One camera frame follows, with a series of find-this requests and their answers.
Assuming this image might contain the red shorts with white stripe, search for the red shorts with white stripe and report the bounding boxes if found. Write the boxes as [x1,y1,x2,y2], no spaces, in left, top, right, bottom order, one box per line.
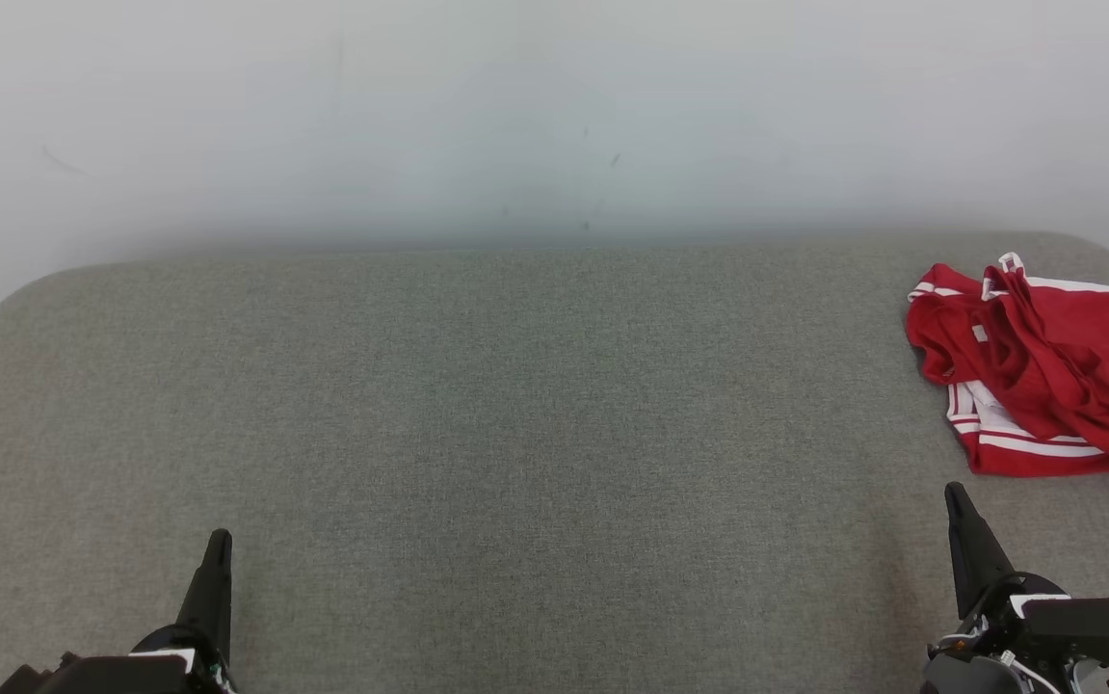
[981,252,1109,474]

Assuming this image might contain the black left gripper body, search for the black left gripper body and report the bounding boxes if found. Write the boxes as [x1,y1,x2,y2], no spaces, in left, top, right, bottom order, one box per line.
[0,627,239,694]

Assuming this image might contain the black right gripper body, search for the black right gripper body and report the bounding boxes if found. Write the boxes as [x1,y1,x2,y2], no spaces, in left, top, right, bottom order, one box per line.
[919,573,1109,694]

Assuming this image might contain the thin white right arm wires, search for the thin white right arm wires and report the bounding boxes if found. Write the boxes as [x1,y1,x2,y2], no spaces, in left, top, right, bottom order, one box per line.
[937,627,1068,694]

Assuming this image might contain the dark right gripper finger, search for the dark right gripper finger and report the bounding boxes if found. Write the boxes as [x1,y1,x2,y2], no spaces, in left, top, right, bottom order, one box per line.
[943,481,1017,620]

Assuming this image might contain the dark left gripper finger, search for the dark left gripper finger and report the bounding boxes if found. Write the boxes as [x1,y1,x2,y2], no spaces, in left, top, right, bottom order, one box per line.
[175,527,234,667]

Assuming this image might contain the red Bulls 23 jersey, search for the red Bulls 23 jersey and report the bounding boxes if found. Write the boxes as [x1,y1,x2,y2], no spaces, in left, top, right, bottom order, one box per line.
[905,261,1109,479]

